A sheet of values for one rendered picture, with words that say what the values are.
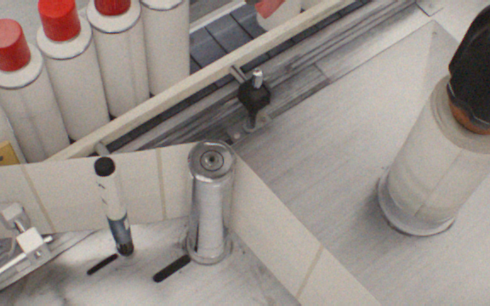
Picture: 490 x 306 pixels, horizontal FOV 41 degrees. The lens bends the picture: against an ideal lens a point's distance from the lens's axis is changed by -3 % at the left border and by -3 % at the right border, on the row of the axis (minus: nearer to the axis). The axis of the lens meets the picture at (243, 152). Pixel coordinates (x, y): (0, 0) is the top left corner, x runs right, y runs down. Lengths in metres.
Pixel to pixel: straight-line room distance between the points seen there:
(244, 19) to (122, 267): 0.34
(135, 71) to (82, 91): 0.06
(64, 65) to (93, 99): 0.07
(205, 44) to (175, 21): 0.16
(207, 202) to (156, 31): 0.20
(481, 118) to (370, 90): 0.29
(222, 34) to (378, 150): 0.23
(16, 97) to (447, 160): 0.38
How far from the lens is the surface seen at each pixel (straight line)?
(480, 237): 0.76
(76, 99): 0.67
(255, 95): 0.73
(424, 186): 0.64
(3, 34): 0.58
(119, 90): 0.70
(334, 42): 0.87
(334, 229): 0.71
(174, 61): 0.71
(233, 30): 0.83
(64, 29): 0.60
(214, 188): 0.52
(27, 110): 0.64
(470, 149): 0.57
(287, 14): 0.80
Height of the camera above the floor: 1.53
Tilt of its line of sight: 62 degrees down
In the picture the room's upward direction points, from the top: 8 degrees clockwise
